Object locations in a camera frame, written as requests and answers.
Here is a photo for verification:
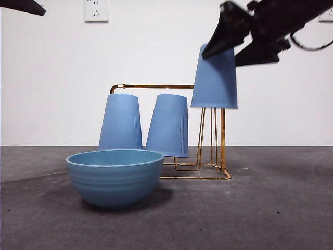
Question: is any white wall socket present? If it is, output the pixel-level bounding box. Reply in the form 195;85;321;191
84;0;109;23
319;10;333;23

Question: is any black cable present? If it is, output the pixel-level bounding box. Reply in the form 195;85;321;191
289;32;333;52

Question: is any blue ridged bowl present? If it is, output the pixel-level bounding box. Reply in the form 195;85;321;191
65;149;165;210

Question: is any gold wire cup rack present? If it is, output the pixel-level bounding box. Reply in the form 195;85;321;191
109;83;232;180

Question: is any blue ribbed cup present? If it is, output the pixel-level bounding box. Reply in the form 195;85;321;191
98;94;143;151
190;44;239;109
145;94;190;158

